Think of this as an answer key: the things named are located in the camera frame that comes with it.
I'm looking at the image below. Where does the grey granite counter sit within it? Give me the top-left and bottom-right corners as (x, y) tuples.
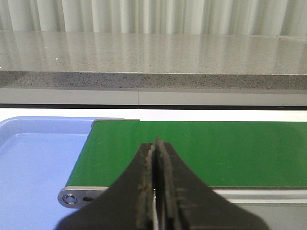
(0, 30), (307, 107)

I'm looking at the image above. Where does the white corrugated curtain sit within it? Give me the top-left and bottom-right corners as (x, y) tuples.
(0, 0), (307, 36)

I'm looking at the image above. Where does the aluminium conveyor frame rail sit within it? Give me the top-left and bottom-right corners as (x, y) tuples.
(58, 186), (307, 208)

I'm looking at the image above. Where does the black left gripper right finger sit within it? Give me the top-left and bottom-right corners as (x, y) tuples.
(155, 138), (268, 230)

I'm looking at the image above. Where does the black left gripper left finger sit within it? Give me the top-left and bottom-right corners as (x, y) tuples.
(56, 143), (154, 230)

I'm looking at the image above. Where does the green conveyor belt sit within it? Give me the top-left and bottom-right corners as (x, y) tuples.
(67, 120), (307, 187)

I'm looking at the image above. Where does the blue plastic tray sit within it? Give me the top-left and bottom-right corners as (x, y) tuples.
(0, 116), (125, 230)

